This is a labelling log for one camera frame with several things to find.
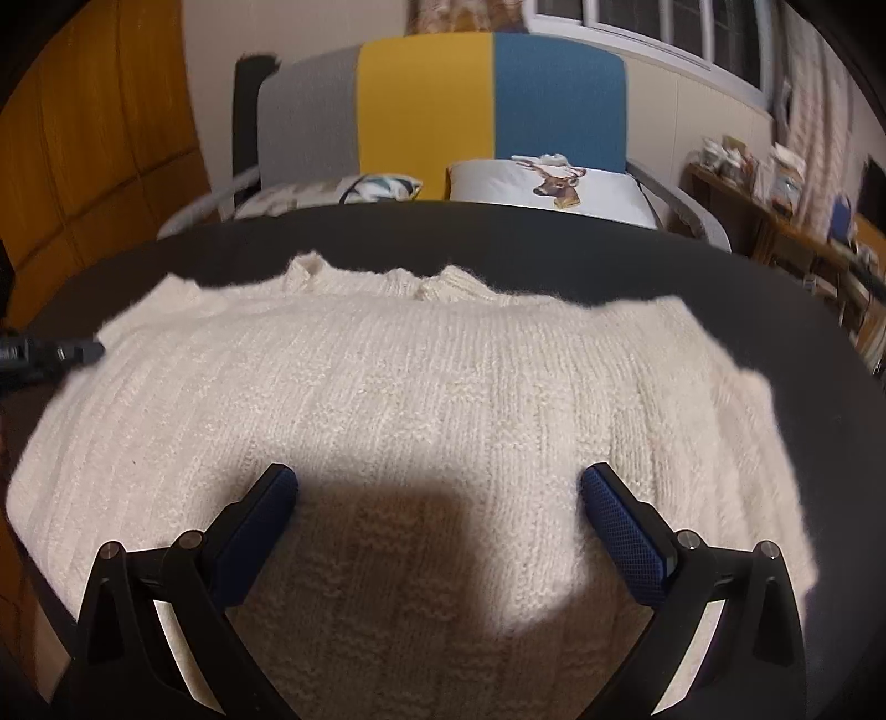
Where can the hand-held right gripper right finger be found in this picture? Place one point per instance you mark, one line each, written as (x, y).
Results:
(623, 540)

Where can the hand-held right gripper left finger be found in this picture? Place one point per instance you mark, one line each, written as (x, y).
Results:
(256, 533)

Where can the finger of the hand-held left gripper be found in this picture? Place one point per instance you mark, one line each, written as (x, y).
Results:
(73, 352)

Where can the white knit sweater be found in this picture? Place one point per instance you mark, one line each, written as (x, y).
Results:
(415, 388)

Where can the geometric print pillow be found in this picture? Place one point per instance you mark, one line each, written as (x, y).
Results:
(311, 194)

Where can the black rolled mat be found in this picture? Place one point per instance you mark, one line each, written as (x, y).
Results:
(249, 124)

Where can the wooden desk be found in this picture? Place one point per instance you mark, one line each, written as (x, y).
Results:
(796, 242)

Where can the white deer print pillow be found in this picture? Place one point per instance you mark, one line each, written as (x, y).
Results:
(609, 194)

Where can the blue bag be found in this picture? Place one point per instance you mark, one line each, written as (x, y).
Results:
(842, 218)

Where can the cluster of jars and boxes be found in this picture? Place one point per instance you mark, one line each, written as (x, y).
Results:
(754, 173)

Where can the black flat television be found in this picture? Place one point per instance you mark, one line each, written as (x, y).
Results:
(873, 194)

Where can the grey yellow blue armchair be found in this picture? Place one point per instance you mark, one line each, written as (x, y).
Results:
(429, 104)

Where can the patterned beige curtain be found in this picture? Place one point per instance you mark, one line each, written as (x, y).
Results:
(817, 104)
(464, 14)

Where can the wide barred window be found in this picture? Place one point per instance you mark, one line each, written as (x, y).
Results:
(657, 28)

